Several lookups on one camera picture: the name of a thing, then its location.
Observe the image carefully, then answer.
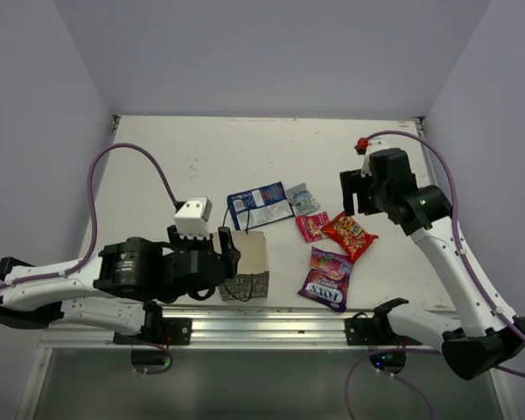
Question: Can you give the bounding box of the purple cable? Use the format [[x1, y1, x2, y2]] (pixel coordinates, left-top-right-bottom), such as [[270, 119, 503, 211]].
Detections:
[[343, 129, 525, 420], [0, 142, 186, 295]]

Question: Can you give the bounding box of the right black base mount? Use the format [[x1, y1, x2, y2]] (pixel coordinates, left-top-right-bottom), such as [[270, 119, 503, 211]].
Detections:
[[344, 312, 408, 347]]

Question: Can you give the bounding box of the small silver snack packet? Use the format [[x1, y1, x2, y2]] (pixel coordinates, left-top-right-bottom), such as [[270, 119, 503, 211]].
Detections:
[[285, 183, 320, 217]]

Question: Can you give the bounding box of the blue snack packet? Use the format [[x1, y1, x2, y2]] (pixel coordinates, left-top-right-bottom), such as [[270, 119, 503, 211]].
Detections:
[[227, 182, 294, 230]]

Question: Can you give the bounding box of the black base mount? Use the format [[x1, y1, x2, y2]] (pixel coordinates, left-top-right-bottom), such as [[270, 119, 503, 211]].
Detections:
[[344, 312, 408, 347], [113, 318, 193, 347]]

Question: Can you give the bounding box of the pink candy packet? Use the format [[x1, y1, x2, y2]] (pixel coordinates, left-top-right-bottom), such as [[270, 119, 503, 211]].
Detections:
[[295, 212, 329, 243]]

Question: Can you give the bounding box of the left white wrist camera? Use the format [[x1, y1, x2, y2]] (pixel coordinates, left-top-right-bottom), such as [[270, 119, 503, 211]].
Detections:
[[174, 197, 213, 240]]

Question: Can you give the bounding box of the red orange snack packet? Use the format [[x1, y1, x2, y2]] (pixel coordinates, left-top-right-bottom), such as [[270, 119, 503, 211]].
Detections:
[[321, 212, 379, 263]]

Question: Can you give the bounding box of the purple Fox's candy bag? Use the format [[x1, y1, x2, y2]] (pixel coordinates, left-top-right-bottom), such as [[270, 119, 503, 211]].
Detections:
[[297, 247, 354, 313]]

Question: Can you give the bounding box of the brown paper bag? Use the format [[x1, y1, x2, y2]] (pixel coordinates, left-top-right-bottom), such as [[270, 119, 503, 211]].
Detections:
[[218, 210, 270, 303]]

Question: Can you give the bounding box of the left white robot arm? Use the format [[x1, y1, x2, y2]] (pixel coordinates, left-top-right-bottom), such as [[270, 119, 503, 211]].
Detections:
[[0, 227, 241, 345]]

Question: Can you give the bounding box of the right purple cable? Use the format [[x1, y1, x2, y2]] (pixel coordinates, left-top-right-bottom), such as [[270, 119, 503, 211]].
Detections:
[[343, 129, 525, 420]]

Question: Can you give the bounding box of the aluminium mounting rail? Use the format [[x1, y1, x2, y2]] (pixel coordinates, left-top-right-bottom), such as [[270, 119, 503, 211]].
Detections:
[[37, 305, 460, 351]]

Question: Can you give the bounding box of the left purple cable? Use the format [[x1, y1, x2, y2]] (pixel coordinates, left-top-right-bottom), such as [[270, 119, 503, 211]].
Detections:
[[0, 142, 186, 295]]

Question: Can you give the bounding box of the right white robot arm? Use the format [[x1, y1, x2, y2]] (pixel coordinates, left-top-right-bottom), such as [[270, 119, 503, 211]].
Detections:
[[339, 148, 525, 380]]

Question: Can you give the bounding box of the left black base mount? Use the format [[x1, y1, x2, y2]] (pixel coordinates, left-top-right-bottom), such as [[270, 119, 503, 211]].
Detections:
[[113, 318, 193, 347]]

